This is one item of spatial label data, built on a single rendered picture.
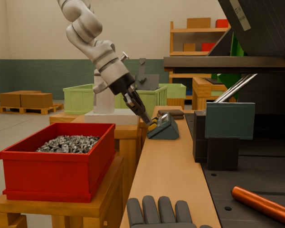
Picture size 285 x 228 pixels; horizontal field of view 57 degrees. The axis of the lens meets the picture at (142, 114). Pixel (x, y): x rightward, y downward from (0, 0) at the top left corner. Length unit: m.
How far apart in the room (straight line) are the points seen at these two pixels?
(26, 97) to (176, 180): 5.99
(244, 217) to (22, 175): 0.48
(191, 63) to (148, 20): 7.49
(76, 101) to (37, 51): 7.27
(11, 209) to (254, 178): 0.54
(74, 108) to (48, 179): 1.14
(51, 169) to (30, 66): 8.48
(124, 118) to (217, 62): 0.75
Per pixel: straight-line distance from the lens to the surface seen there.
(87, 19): 0.77
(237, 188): 0.46
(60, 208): 0.66
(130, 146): 1.11
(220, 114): 0.55
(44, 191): 0.68
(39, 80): 8.97
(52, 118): 1.76
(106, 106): 1.20
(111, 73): 0.75
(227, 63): 0.48
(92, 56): 0.77
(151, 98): 1.57
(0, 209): 0.73
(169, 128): 0.77
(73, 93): 1.75
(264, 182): 0.55
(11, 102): 6.68
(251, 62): 0.49
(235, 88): 0.60
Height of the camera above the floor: 1.12
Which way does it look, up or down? 11 degrees down
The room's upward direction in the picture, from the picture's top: straight up
